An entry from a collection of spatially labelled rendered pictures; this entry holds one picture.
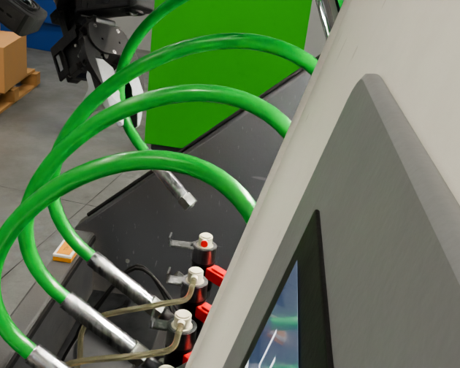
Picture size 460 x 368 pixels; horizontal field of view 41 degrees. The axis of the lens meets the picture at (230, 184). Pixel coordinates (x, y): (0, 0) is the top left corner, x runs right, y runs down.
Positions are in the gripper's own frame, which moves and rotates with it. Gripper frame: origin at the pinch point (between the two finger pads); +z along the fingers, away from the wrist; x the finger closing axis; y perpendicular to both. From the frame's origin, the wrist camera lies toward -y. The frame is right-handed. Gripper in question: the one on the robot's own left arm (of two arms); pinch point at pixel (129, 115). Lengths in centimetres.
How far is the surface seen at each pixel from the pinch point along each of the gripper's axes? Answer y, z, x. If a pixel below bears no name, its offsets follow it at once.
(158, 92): -22.5, 11.8, 20.6
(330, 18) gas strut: -41, 19, 29
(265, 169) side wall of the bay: 0.6, 7.3, -27.7
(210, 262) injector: -5.3, 22.3, 0.4
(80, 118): -10.4, 7.6, 18.1
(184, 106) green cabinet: 173, -119, -240
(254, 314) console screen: -41, 32, 43
